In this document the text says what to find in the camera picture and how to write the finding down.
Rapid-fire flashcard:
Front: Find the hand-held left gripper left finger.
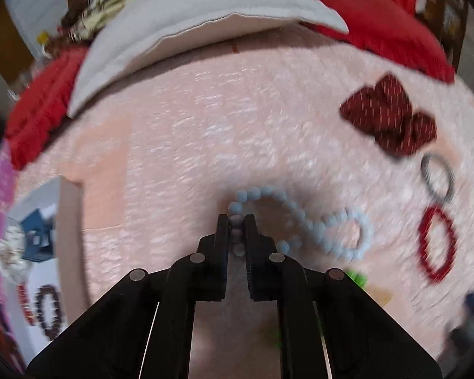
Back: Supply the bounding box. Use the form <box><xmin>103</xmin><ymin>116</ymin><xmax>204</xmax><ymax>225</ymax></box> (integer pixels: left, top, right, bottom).
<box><xmin>26</xmin><ymin>214</ymin><xmax>230</xmax><ymax>379</ymax></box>

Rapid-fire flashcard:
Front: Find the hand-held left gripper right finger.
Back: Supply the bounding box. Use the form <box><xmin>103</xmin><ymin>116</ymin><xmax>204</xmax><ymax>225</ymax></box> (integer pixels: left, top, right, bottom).
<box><xmin>243</xmin><ymin>215</ymin><xmax>439</xmax><ymax>379</ymax></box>

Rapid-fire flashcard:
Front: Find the pale bead necklace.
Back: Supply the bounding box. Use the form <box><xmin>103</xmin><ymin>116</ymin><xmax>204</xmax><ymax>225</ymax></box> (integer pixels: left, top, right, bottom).
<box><xmin>227</xmin><ymin>185</ymin><xmax>375</xmax><ymax>263</ymax></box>

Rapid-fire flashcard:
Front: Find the red bead bracelet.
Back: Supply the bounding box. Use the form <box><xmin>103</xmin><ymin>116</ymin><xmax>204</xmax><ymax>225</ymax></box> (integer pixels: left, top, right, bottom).
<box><xmin>417</xmin><ymin>206</ymin><xmax>458</xmax><ymax>284</ymax></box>

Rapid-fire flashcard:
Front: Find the grey hair tie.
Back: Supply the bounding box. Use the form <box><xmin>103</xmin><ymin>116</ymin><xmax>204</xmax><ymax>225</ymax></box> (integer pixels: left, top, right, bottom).
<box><xmin>420</xmin><ymin>153</ymin><xmax>456</xmax><ymax>204</ymax></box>

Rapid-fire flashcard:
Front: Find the dark red dotted scrunchie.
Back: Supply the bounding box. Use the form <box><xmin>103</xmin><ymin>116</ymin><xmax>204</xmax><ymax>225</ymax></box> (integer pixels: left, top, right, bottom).
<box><xmin>339</xmin><ymin>72</ymin><xmax>438</xmax><ymax>159</ymax></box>

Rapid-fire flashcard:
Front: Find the white tray box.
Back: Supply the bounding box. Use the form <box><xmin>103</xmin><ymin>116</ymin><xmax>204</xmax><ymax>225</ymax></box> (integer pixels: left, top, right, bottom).
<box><xmin>0</xmin><ymin>176</ymin><xmax>93</xmax><ymax>360</ymax></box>

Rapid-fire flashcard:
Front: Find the gold fan hairpin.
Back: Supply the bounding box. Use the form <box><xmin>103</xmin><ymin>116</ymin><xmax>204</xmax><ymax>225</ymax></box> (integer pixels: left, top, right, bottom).
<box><xmin>369</xmin><ymin>286</ymin><xmax>392</xmax><ymax>306</ymax></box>

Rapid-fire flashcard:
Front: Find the pink textured bedspread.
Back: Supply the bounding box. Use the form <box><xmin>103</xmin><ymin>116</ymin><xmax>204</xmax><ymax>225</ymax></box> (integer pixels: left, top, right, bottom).
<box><xmin>0</xmin><ymin>20</ymin><xmax>474</xmax><ymax>379</ymax></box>

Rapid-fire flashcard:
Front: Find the blue hair claw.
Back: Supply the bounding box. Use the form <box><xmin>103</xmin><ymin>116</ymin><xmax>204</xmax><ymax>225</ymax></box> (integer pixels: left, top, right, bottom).
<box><xmin>21</xmin><ymin>208</ymin><xmax>59</xmax><ymax>262</ymax></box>

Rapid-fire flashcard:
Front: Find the cream scrunchie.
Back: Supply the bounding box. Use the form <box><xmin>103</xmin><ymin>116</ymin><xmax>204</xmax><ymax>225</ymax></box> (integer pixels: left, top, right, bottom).
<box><xmin>0</xmin><ymin>224</ymin><xmax>27</xmax><ymax>282</ymax></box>

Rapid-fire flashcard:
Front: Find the purple floral blanket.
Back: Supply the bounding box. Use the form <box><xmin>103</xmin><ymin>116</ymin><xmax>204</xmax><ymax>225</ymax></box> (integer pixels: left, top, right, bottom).
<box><xmin>0</xmin><ymin>153</ymin><xmax>20</xmax><ymax>364</ymax></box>

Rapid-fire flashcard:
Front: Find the red frilled cushion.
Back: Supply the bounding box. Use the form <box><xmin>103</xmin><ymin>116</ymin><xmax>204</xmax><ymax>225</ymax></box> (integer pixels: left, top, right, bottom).
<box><xmin>302</xmin><ymin>0</ymin><xmax>458</xmax><ymax>85</ymax></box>
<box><xmin>4</xmin><ymin>45</ymin><xmax>91</xmax><ymax>171</ymax></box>

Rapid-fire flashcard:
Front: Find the white pillow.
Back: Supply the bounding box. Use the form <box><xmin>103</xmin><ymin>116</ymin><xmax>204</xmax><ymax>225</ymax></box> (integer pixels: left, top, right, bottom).
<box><xmin>67</xmin><ymin>0</ymin><xmax>350</xmax><ymax>119</ymax></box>

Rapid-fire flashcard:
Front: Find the wooden shelf rack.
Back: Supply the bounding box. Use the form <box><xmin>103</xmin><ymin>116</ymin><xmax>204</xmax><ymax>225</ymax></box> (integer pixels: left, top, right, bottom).
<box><xmin>416</xmin><ymin>0</ymin><xmax>472</xmax><ymax>72</ymax></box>

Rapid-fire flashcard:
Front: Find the dark brown bead bracelet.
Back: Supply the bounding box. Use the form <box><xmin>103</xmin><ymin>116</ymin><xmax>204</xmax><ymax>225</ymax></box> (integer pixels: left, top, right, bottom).
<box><xmin>32</xmin><ymin>285</ymin><xmax>67</xmax><ymax>341</ymax></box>

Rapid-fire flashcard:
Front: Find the small dark red bracelet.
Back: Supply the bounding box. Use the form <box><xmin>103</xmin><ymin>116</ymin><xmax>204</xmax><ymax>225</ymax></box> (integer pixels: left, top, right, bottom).
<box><xmin>16</xmin><ymin>283</ymin><xmax>37</xmax><ymax>326</ymax></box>

